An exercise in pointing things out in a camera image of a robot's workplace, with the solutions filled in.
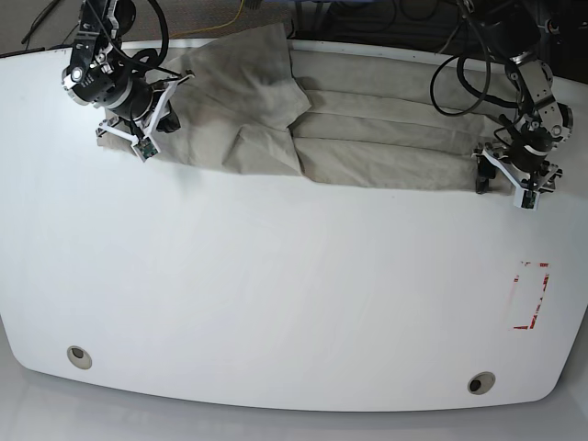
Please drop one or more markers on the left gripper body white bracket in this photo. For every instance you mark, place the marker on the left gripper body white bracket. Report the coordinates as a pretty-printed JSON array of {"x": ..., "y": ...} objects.
[{"x": 541, "y": 179}]

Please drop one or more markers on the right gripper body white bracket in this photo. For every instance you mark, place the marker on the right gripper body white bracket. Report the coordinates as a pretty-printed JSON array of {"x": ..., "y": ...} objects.
[{"x": 143, "y": 107}]

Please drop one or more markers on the beige t-shirt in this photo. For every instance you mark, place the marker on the beige t-shirt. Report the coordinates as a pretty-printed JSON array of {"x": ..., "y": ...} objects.
[{"x": 254, "y": 106}]

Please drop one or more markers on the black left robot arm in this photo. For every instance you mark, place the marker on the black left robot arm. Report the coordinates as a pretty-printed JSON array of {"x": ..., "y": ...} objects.
[{"x": 502, "y": 68}]

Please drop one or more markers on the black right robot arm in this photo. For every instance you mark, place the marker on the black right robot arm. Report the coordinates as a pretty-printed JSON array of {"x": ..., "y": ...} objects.
[{"x": 100, "y": 72}]

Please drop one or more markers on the red tape rectangle marking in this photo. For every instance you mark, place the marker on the red tape rectangle marking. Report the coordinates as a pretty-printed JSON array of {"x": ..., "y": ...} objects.
[{"x": 529, "y": 289}]

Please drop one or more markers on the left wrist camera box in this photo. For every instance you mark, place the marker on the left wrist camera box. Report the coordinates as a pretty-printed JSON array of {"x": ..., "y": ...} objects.
[{"x": 525, "y": 198}]

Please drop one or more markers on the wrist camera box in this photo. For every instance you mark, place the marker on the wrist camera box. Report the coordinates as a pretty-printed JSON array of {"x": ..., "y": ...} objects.
[
  {"x": 145, "y": 149},
  {"x": 525, "y": 198}
]

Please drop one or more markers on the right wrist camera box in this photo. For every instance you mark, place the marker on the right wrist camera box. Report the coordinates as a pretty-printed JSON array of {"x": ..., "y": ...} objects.
[{"x": 145, "y": 149}]

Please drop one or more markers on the right table cable grommet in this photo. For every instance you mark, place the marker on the right table cable grommet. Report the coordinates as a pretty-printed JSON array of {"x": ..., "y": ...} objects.
[{"x": 481, "y": 383}]

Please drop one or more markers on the table cable grommet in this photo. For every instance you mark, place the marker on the table cable grommet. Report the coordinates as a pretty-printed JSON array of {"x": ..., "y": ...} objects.
[
  {"x": 481, "y": 383},
  {"x": 79, "y": 357}
]

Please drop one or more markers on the left table cable grommet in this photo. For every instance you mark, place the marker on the left table cable grommet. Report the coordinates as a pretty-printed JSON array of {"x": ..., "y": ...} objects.
[{"x": 79, "y": 357}]

